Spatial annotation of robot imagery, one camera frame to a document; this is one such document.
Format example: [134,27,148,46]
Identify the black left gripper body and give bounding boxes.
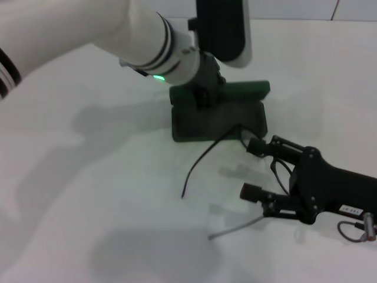
[191,52,227,111]

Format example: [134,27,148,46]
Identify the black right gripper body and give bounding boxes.
[289,146,377,224]

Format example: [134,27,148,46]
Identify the black glasses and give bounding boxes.
[180,123,295,240]

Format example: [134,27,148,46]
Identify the green glasses case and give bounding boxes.
[169,79,271,143]

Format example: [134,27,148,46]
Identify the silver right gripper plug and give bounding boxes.
[361,212,377,239]

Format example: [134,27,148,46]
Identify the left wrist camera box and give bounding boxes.
[188,0,253,68]

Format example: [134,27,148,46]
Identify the grey right gripper cable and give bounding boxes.
[337,221,369,244]

